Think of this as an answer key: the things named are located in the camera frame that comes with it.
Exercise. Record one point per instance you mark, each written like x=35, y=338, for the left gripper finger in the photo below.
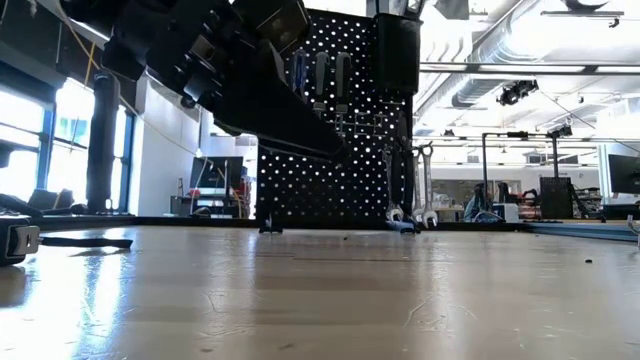
x=280, y=115

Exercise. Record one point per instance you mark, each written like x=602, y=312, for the grey black screwdriver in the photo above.
x=320, y=75

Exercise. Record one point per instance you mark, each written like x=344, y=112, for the black tape measure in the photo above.
x=15, y=240

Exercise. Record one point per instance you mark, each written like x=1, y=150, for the black metal pegboard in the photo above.
x=310, y=190

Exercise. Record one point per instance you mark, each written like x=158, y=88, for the black computer monitor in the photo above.
x=625, y=174
x=215, y=172

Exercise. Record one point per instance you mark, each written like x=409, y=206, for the black vertical pole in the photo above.
x=102, y=150

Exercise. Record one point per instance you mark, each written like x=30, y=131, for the black pegboard bin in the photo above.
x=397, y=50

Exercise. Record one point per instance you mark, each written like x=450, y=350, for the person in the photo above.
x=474, y=205

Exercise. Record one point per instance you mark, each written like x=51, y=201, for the black mesh panel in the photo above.
x=555, y=197

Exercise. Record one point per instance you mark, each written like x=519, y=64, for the clear zip ties bundle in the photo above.
x=634, y=227

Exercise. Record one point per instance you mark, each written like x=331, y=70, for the black round hanging camera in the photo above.
x=188, y=102

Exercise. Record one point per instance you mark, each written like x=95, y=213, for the black aluminium table frame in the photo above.
x=125, y=220

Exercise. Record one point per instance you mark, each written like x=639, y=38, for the black pipe camera stand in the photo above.
x=484, y=165

